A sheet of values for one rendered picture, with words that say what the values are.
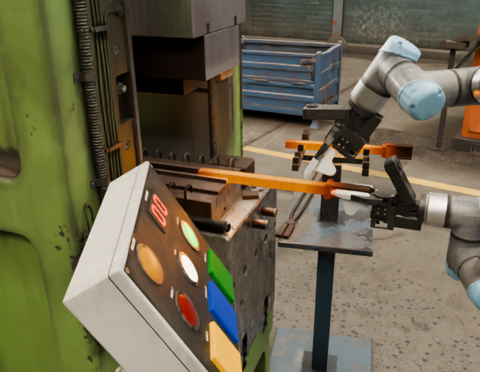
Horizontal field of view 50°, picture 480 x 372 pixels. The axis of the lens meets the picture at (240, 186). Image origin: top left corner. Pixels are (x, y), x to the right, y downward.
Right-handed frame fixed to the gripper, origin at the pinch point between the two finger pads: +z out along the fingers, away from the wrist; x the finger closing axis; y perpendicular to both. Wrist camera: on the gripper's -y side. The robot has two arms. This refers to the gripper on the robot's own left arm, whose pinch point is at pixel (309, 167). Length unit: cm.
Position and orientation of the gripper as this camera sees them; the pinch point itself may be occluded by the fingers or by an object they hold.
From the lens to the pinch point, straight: 125.0
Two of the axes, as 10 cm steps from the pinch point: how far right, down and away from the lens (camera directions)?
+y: 8.2, 5.6, -0.9
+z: -4.4, 7.3, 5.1
